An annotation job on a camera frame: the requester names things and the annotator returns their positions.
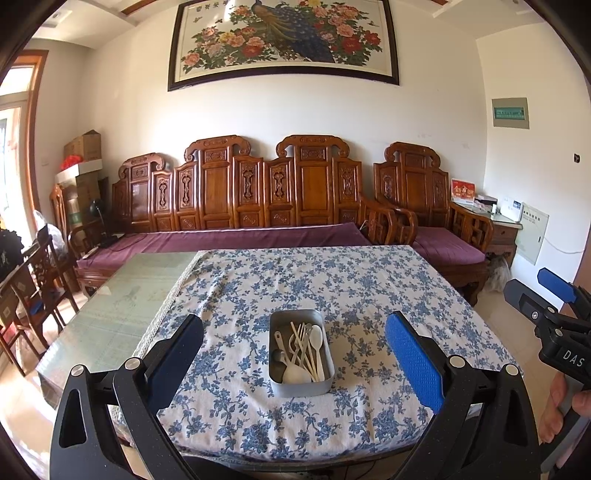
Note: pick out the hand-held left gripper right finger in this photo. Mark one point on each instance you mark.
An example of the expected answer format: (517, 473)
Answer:
(415, 364)

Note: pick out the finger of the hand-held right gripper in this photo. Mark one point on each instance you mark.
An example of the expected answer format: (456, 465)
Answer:
(554, 281)
(526, 300)

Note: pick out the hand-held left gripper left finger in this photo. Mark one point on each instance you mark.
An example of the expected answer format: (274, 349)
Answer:
(178, 355)

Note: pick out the small white spoon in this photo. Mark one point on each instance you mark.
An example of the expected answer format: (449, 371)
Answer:
(278, 338)

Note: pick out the white plastic spoon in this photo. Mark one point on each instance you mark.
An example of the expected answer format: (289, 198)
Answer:
(316, 334)

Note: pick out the rectangular metal tin box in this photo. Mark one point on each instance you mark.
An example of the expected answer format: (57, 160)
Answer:
(304, 390)

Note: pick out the white plastic fork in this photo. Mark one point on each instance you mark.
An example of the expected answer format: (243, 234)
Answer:
(299, 339)

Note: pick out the white soup spoon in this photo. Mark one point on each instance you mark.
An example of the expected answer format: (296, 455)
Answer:
(295, 374)

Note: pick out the person's right hand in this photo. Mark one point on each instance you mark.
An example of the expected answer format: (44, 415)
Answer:
(551, 410)

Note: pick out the wooden side table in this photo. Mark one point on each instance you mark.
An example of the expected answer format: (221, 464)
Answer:
(503, 235)

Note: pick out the white desktop device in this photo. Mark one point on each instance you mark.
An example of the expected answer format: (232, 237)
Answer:
(511, 210)

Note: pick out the square purple seat cushion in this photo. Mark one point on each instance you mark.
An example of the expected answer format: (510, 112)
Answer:
(443, 244)

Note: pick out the long purple seat cushion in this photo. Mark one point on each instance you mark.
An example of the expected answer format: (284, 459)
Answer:
(207, 242)

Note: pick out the red gift box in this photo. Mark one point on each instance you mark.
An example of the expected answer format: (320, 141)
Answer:
(462, 191)

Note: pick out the blue floral tablecloth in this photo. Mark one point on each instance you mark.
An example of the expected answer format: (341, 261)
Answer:
(300, 277)

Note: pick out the carved wooden armchair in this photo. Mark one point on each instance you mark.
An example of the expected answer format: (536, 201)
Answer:
(415, 189)

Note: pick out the carved wooden chair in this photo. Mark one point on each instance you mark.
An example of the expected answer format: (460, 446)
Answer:
(32, 286)

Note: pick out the carved wooden sofa bench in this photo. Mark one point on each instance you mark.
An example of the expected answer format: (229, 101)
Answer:
(217, 194)

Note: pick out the black desk lamp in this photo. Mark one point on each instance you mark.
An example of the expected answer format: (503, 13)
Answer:
(97, 210)

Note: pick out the clear plastic bag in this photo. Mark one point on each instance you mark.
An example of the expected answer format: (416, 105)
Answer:
(53, 235)

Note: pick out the stacked cardboard boxes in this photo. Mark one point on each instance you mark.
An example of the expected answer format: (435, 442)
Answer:
(87, 198)

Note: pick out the tall-backed wooden chair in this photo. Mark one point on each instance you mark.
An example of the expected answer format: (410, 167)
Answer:
(60, 217)

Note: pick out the black clothing pile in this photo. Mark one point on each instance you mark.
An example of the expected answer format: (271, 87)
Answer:
(9, 254)

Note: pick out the flat white box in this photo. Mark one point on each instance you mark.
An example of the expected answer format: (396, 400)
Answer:
(78, 173)

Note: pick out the red artificial flowers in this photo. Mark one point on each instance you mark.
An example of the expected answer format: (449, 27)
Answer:
(71, 163)

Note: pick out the framed peacock painting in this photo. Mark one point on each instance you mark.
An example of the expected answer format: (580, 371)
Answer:
(277, 46)

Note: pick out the white wall cabinet door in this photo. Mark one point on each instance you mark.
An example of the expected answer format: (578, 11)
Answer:
(532, 235)

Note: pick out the grey wall electrical panel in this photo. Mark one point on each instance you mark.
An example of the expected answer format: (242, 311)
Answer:
(509, 112)

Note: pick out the wooden door frame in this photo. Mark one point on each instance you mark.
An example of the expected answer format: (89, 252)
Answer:
(39, 138)

